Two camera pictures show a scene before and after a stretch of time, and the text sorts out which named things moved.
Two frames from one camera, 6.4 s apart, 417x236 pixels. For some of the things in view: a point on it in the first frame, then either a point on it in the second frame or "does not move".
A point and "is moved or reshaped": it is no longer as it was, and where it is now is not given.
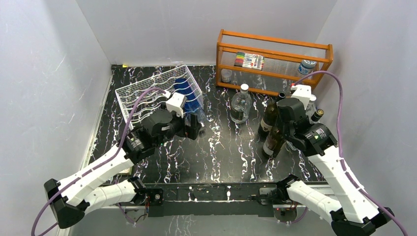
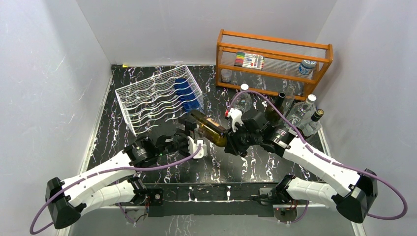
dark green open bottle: (270, 116) does not move
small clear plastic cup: (226, 74) does not move
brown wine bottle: (274, 141) is moved or reshaped
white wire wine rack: (179, 80) does not move
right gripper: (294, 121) → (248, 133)
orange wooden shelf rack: (269, 65) does not move
